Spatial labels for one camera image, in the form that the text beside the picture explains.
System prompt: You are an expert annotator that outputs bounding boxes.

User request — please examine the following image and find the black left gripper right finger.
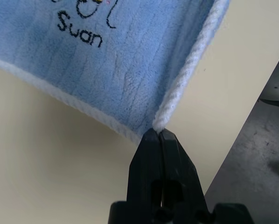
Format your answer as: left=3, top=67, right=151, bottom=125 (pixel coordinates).
left=159, top=128, right=205, bottom=206

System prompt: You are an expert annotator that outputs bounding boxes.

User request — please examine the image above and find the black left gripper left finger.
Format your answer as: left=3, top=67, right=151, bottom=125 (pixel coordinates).
left=127, top=127, right=163, bottom=204

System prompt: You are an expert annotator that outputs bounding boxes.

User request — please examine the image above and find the light blue towel white trim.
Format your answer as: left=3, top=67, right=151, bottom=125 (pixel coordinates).
left=0, top=0, right=232, bottom=145

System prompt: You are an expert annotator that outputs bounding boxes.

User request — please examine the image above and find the grey robot torso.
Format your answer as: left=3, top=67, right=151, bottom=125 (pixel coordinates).
left=258, top=80, right=279, bottom=108

